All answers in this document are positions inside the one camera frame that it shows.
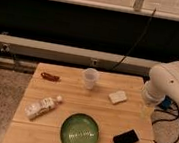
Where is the green ceramic bowl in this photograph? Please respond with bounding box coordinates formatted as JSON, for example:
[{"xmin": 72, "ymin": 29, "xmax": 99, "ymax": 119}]
[{"xmin": 59, "ymin": 113, "xmax": 100, "ymax": 143}]

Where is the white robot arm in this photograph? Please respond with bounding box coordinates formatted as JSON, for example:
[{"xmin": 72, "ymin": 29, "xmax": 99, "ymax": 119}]
[{"xmin": 141, "ymin": 61, "xmax": 179, "ymax": 107}]

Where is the blue power adapter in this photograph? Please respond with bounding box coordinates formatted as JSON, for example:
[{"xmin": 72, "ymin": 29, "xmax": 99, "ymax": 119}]
[{"xmin": 160, "ymin": 97, "xmax": 172, "ymax": 110}]

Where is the white sponge block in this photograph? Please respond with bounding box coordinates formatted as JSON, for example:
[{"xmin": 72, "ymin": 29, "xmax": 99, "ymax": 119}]
[{"xmin": 108, "ymin": 91, "xmax": 128, "ymax": 105}]

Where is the black smartphone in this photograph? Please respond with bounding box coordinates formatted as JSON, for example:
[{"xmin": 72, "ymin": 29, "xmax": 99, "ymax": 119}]
[{"xmin": 113, "ymin": 129, "xmax": 139, "ymax": 143}]

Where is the clear plastic cup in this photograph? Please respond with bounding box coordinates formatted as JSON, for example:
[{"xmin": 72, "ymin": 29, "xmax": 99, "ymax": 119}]
[{"xmin": 82, "ymin": 68, "xmax": 100, "ymax": 90}]

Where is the red chili pepper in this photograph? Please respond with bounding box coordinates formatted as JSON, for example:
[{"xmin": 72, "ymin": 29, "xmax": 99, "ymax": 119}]
[{"xmin": 41, "ymin": 72, "xmax": 60, "ymax": 82}]

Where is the crushed plastic bottle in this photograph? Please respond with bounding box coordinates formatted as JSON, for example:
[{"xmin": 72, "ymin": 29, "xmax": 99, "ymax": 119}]
[{"xmin": 24, "ymin": 96, "xmax": 63, "ymax": 120}]

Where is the black hanging cable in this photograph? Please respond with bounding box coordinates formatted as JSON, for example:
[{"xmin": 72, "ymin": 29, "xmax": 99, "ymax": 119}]
[{"xmin": 108, "ymin": 3, "xmax": 158, "ymax": 78}]

